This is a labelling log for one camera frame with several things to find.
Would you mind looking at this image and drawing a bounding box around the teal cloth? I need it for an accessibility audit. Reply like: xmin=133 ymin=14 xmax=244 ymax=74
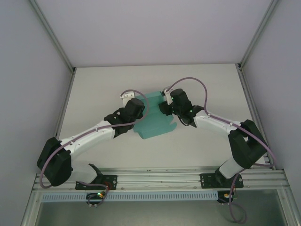
xmin=133 ymin=90 xmax=177 ymax=140

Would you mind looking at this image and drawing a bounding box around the grey metal shelf panel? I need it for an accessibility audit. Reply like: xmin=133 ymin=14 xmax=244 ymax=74
xmin=20 ymin=190 xmax=297 ymax=226

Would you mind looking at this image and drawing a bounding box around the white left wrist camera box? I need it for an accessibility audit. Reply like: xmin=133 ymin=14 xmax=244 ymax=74
xmin=118 ymin=91 xmax=137 ymax=107

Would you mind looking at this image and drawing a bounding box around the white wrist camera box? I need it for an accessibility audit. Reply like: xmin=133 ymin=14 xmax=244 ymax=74
xmin=118 ymin=91 xmax=137 ymax=107
xmin=162 ymin=87 xmax=174 ymax=105

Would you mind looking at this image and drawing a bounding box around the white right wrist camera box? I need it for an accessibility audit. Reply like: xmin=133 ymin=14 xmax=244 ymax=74
xmin=162 ymin=87 xmax=174 ymax=105

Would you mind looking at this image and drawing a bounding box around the aluminium table edge rail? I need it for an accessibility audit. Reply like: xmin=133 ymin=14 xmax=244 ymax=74
xmin=55 ymin=67 xmax=76 ymax=142
xmin=237 ymin=64 xmax=276 ymax=170

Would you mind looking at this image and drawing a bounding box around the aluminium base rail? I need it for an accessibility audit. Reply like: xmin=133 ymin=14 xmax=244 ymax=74
xmin=32 ymin=166 xmax=289 ymax=192

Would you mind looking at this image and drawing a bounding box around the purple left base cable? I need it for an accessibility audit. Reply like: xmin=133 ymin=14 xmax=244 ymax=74
xmin=75 ymin=180 xmax=111 ymax=209

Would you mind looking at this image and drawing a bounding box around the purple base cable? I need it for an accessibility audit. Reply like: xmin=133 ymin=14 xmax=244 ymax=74
xmin=229 ymin=174 xmax=248 ymax=224
xmin=75 ymin=180 xmax=111 ymax=209

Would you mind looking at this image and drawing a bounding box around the light blue slotted cable duct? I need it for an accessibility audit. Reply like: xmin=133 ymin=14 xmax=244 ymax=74
xmin=40 ymin=190 xmax=219 ymax=203

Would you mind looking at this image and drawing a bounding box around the aluminium frame post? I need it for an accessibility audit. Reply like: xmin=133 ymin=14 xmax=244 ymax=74
xmin=237 ymin=0 xmax=283 ymax=70
xmin=29 ymin=0 xmax=76 ymax=72

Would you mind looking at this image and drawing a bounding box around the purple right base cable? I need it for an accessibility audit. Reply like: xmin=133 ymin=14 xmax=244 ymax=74
xmin=229 ymin=174 xmax=248 ymax=224

